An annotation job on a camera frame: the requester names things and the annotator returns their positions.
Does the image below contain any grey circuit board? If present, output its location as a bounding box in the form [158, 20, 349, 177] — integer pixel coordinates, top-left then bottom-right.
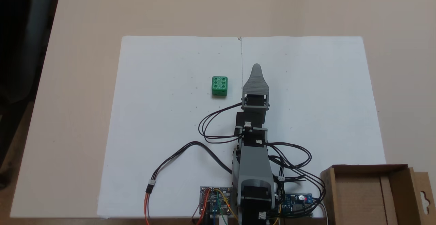
[200, 186, 236, 216]

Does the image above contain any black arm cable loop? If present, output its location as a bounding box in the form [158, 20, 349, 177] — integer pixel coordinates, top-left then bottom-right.
[264, 142, 312, 170]

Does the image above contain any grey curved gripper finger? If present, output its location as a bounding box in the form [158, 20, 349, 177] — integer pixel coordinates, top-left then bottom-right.
[242, 64, 270, 95]

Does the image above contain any long black cable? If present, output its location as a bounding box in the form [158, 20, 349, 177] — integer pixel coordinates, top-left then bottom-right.
[151, 141, 234, 185]

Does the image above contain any black board cable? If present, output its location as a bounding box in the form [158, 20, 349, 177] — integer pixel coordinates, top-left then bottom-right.
[272, 155, 326, 217]

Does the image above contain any white paper sheet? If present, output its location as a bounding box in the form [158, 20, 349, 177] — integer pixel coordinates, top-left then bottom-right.
[240, 36, 387, 219]
[97, 36, 243, 219]

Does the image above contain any blue circuit board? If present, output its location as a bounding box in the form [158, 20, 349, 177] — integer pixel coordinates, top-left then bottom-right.
[279, 193, 314, 217]

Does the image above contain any green die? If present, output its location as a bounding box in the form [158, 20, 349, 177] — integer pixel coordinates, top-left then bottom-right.
[212, 76, 228, 97]

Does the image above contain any brown cardboard box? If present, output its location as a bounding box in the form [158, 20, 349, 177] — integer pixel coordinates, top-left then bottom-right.
[320, 164, 436, 225]

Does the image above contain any orange and red wire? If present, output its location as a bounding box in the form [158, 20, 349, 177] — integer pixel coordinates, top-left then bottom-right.
[144, 181, 154, 225]

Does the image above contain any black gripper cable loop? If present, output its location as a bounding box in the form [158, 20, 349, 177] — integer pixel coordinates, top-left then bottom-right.
[198, 103, 244, 144]

